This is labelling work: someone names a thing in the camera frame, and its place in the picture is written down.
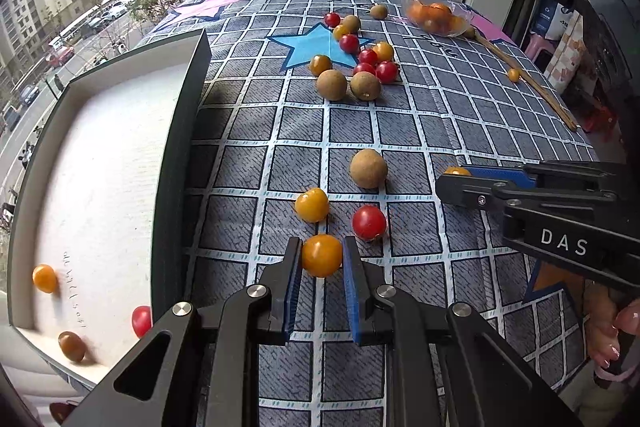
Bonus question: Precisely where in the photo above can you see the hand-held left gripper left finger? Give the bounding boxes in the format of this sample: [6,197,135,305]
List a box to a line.
[62,237,304,427]

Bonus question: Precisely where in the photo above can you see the pile of orange cherry tomatoes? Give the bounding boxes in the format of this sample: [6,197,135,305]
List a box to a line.
[407,2,466,34]

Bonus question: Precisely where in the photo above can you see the white box with dark sides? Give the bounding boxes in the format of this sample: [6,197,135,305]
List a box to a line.
[7,27,213,390]

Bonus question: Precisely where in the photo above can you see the black appliance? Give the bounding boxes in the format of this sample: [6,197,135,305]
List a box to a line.
[572,0,640,112]

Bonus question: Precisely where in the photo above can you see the dark red object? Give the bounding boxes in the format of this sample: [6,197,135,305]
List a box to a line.
[49,400,81,426]

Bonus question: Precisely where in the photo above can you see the person's right hand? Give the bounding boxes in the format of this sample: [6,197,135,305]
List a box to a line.
[584,283,640,379]

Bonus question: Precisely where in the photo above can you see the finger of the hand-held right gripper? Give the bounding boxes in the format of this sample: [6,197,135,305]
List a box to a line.
[465,160,627,194]
[434,175,618,220]

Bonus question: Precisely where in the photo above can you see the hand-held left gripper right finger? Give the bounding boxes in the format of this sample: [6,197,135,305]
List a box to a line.
[342,236,584,427]

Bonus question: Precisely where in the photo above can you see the thin wooden stick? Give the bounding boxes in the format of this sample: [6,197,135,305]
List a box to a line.
[462,26,578,130]

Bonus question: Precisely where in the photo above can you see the white and blue bag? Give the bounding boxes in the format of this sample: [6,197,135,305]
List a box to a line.
[531,0,585,95]

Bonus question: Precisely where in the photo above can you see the pink plastic stool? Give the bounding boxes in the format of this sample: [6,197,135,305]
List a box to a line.
[523,33,557,66]

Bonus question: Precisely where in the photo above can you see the checked star-print blanket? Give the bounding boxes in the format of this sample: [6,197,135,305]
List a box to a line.
[127,0,601,427]

